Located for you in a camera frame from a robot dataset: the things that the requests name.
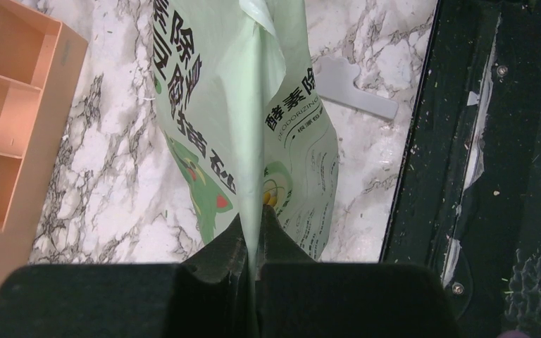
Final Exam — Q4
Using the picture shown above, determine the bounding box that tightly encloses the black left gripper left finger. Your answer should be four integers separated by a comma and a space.
0, 218, 247, 337

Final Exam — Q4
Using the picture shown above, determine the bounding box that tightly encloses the green litter bag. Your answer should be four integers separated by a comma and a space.
151, 0, 340, 261

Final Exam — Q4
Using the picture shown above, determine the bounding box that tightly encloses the orange plastic file organizer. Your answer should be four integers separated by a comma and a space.
0, 1, 88, 286

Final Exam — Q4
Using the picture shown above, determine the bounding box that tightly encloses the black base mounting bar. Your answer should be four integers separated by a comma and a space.
380, 1, 541, 337

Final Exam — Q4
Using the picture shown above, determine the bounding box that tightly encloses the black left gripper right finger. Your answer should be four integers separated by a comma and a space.
256, 206, 460, 337

